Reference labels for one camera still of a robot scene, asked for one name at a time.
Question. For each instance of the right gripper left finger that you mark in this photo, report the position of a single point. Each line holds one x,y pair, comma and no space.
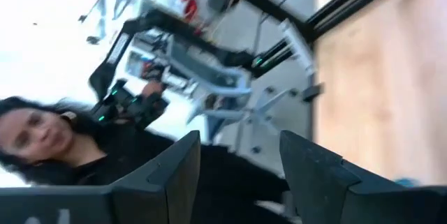
122,203

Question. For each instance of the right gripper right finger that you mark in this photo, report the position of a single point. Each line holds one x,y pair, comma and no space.
331,196

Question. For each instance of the blue plastic bin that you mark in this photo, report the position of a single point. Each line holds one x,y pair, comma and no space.
406,183

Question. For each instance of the person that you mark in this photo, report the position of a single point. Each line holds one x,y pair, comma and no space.
35,136

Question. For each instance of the black aluminium rig frame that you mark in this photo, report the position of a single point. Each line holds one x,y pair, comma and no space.
349,4

